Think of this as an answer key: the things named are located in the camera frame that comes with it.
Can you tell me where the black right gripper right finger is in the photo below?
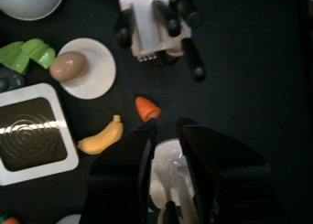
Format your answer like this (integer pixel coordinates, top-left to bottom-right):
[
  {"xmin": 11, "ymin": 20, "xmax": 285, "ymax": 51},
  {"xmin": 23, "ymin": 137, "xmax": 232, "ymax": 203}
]
[{"xmin": 176, "ymin": 116, "xmax": 289, "ymax": 224}]

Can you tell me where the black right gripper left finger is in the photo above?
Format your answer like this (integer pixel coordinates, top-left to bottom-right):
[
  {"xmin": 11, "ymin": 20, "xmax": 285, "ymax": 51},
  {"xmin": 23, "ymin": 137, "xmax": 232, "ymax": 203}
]
[{"xmin": 78, "ymin": 119, "xmax": 160, "ymax": 224}]

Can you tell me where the orange toy carrot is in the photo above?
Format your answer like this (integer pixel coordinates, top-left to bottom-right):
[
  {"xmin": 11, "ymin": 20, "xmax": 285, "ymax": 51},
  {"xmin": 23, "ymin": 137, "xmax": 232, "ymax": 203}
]
[{"xmin": 136, "ymin": 96, "xmax": 164, "ymax": 123}]

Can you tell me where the yellow toy banana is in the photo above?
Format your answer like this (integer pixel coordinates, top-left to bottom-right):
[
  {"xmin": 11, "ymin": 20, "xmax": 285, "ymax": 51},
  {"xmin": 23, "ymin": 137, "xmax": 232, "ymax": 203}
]
[{"xmin": 77, "ymin": 114, "xmax": 125, "ymax": 155}]

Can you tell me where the white round object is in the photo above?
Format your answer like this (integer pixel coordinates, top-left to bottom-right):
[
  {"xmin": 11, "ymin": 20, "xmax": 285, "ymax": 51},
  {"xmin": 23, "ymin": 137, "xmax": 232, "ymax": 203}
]
[{"xmin": 57, "ymin": 213, "xmax": 83, "ymax": 224}]

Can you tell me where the white toy stove black hob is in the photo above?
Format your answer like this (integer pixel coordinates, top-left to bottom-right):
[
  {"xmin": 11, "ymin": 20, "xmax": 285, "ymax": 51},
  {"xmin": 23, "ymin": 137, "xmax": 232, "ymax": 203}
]
[{"xmin": 0, "ymin": 82, "xmax": 81, "ymax": 187}]

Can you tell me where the orange and green toy piece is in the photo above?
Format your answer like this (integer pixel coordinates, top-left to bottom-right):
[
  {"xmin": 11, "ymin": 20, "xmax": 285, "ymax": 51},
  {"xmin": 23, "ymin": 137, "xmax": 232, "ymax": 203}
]
[{"xmin": 0, "ymin": 215, "xmax": 22, "ymax": 224}]

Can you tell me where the small white plate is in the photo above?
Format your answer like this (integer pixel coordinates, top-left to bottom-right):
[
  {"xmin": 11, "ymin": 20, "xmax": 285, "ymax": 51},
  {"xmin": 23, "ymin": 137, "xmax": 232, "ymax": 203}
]
[{"xmin": 57, "ymin": 37, "xmax": 118, "ymax": 101}]

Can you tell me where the brown toy egg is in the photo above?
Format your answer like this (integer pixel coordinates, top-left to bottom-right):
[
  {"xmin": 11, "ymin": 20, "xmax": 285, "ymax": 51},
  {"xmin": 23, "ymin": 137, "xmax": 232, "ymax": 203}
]
[{"xmin": 50, "ymin": 50, "xmax": 90, "ymax": 82}]

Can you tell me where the grey toy part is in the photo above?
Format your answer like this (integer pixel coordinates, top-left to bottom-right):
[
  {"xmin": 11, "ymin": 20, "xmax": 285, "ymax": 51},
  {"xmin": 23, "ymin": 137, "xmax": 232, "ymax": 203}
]
[{"xmin": 0, "ymin": 66, "xmax": 27, "ymax": 93}]

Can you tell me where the green toy leaf piece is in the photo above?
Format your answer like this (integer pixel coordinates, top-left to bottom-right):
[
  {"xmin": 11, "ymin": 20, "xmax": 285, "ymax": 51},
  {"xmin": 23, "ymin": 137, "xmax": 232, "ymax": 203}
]
[
  {"xmin": 0, "ymin": 40, "xmax": 33, "ymax": 76},
  {"xmin": 20, "ymin": 37, "xmax": 58, "ymax": 69}
]

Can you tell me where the white cutlery holder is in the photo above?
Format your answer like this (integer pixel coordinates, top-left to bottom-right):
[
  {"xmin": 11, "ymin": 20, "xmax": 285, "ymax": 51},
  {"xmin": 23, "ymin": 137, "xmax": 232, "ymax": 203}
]
[{"xmin": 118, "ymin": 0, "xmax": 193, "ymax": 63}]

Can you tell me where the white bowl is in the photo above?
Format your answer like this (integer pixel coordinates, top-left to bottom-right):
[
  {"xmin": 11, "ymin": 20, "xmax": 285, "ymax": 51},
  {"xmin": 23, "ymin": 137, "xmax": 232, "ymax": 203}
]
[{"xmin": 0, "ymin": 0, "xmax": 67, "ymax": 22}]

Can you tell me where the black utensil handle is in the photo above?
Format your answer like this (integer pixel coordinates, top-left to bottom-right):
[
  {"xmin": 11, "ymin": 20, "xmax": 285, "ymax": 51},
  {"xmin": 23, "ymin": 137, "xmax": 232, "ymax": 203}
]
[{"xmin": 164, "ymin": 199, "xmax": 181, "ymax": 224}]

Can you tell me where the black-handled toy knife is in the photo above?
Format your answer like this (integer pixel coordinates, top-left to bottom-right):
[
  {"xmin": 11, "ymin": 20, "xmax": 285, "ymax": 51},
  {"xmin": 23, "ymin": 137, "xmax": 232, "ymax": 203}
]
[{"xmin": 180, "ymin": 37, "xmax": 208, "ymax": 83}]

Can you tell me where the black-handled toy utensil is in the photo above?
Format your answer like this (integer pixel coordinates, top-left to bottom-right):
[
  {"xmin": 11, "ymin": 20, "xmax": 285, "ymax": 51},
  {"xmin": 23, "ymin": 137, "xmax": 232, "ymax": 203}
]
[
  {"xmin": 113, "ymin": 7, "xmax": 136, "ymax": 49},
  {"xmin": 152, "ymin": 0, "xmax": 184, "ymax": 37},
  {"xmin": 168, "ymin": 0, "xmax": 205, "ymax": 29}
]

